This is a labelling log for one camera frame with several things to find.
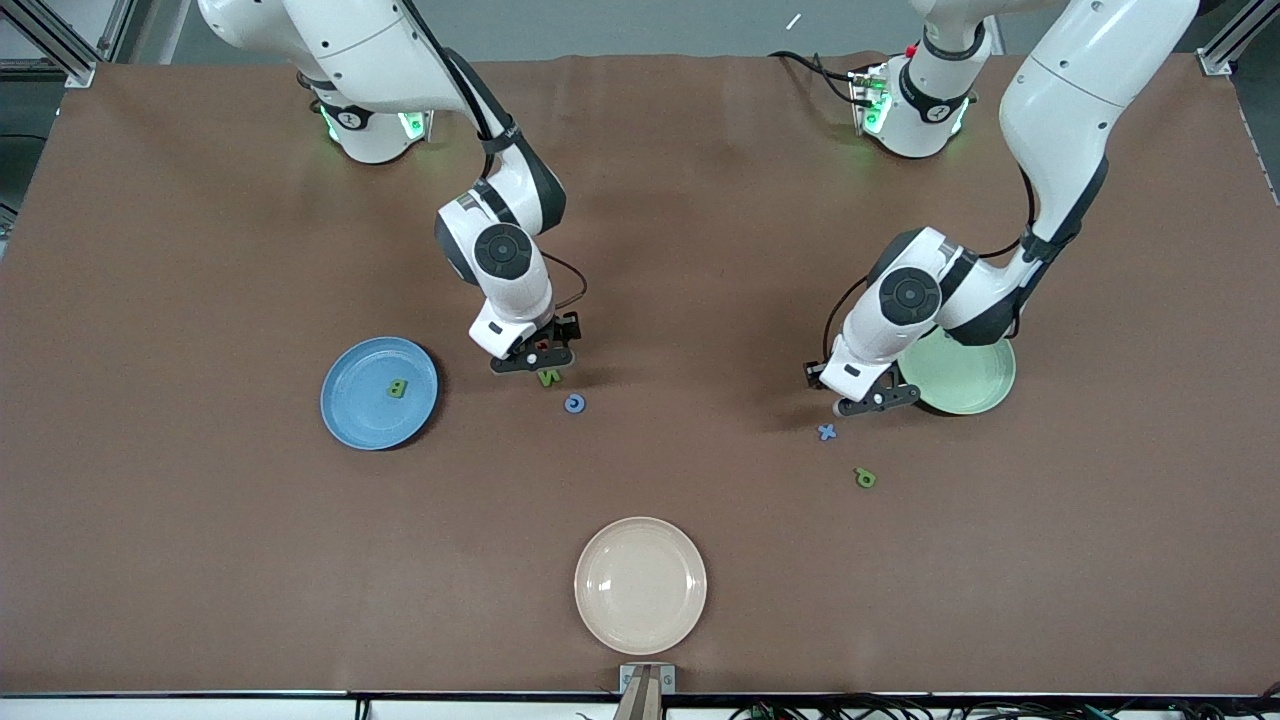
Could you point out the light green plate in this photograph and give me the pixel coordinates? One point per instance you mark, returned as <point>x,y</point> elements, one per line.
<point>965,385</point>

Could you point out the blue foam letter C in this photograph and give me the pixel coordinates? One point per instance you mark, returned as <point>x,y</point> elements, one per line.
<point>575,397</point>

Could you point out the aluminium frame profile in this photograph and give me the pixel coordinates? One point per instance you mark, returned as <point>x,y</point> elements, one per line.
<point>80,72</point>
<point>1222,62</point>

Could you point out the brown table cover sheet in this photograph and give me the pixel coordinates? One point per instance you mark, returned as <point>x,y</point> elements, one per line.
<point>700,200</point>

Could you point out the green foam letter p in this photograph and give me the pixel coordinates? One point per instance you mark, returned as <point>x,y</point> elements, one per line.
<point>862,474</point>

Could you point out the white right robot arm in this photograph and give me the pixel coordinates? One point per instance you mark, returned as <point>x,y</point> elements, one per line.
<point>350,50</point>

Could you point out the cream plate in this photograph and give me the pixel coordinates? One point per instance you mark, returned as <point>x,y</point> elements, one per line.
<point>640,585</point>

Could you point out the green foam letter N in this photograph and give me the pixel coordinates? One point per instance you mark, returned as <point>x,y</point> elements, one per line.
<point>549,379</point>

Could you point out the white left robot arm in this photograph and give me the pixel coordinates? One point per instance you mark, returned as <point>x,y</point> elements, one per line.
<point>1070,100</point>

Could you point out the blue plate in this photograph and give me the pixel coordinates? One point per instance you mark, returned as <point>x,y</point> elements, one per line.
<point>360,420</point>

